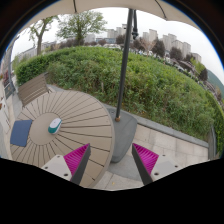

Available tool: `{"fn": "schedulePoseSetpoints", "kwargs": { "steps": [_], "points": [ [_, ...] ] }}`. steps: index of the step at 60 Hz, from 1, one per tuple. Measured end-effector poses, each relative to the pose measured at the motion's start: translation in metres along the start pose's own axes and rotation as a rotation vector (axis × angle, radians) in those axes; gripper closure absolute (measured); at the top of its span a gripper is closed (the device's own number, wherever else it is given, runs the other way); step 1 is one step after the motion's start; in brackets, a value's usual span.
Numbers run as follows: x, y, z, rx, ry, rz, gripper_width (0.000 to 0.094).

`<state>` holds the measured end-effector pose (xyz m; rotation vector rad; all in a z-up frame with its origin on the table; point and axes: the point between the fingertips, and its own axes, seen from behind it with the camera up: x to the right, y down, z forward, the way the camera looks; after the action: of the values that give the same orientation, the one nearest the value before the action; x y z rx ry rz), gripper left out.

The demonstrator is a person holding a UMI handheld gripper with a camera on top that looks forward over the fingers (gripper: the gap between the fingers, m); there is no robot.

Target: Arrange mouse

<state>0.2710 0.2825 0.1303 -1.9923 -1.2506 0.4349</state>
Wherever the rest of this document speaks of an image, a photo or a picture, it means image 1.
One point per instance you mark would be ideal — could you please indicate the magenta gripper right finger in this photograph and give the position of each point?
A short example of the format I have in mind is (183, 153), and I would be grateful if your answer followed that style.
(152, 166)

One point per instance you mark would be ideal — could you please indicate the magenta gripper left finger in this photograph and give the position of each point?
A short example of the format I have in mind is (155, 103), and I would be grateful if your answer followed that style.
(70, 167)

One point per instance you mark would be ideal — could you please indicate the white and teal computer mouse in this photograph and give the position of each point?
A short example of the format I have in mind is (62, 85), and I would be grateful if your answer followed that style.
(54, 126)

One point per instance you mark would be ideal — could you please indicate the blue square mouse pad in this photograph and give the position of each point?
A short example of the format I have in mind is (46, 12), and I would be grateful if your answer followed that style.
(20, 131)

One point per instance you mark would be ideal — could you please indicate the grey umbrella base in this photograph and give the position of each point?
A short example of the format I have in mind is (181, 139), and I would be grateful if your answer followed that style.
(124, 130)

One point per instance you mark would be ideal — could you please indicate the round slatted beige table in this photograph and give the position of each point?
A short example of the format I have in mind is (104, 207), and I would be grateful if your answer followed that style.
(84, 121)

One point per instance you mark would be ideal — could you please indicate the dark umbrella pole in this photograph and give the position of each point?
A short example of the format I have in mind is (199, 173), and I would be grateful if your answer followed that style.
(124, 64)

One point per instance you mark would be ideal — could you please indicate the green hedge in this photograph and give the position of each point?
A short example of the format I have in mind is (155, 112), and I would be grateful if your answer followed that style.
(153, 90)

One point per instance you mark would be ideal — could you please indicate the slatted beige chair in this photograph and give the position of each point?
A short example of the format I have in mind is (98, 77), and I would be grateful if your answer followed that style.
(33, 89)

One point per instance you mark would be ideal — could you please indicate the leafy green tree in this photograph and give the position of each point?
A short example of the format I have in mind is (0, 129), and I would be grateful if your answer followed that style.
(79, 25)

